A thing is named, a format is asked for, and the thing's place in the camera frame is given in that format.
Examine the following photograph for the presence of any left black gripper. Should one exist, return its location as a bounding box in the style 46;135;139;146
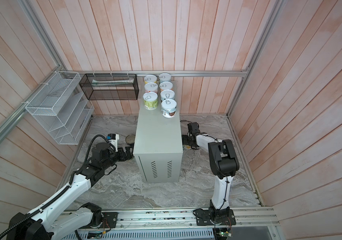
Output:
102;146;136;170

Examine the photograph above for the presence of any dark can with brown lid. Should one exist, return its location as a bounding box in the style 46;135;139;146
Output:
125;135;135;148

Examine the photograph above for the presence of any orange can pull-tab lid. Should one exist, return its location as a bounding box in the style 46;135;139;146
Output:
159;81;174;92

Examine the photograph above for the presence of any pink can pull-tab lid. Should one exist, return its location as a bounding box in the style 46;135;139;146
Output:
144;83;158;94

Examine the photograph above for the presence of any green white can pull-tab lid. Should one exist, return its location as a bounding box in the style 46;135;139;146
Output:
158;73;172;84

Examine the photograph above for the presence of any yellow can pull-tab lid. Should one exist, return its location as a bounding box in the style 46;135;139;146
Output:
144;75;157;84

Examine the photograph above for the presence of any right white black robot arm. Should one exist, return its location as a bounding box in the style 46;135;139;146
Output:
182;121;240;226

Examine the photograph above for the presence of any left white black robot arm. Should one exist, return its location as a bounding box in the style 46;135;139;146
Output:
0;142;133;240

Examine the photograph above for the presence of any grey metal cabinet counter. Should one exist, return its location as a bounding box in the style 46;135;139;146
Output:
133;80;184;184

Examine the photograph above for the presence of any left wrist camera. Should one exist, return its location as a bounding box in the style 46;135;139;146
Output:
107;134;119;152

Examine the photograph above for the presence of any black corrugated cable conduit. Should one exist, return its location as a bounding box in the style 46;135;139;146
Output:
0;172;75;240

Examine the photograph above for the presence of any black wire mesh basket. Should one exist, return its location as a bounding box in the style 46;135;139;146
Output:
79;73;139;101

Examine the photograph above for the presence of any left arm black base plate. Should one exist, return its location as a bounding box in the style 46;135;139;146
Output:
100;212;118;230

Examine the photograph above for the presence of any white wire mesh shelf rack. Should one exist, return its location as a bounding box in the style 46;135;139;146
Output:
26;72;94;145

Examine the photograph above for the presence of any horizontal aluminium frame bar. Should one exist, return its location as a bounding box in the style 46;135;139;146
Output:
75;70;248;77

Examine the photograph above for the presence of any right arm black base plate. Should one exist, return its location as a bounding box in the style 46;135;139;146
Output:
193;208;237;226

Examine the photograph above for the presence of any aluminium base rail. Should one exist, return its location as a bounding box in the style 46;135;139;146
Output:
31;206;281;233

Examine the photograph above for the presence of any left aluminium frame bar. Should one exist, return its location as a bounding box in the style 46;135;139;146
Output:
0;67;63;167

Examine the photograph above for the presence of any right aluminium frame post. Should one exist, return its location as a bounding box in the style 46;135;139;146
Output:
225;1;286;117

